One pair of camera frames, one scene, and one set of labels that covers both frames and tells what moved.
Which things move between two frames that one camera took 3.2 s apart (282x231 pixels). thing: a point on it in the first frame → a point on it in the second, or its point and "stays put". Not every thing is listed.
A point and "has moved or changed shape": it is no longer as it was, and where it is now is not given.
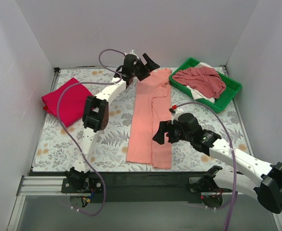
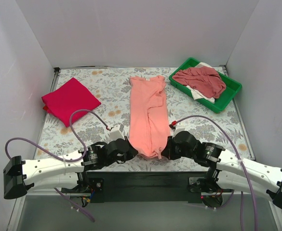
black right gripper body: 168,132 → 168,149
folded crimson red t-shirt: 72,102 stays put
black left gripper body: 142,70 → 130,151
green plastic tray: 232,85 stays put
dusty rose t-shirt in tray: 204,80 stays put
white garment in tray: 196,94 stays put
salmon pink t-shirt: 151,107 has moved or changed shape
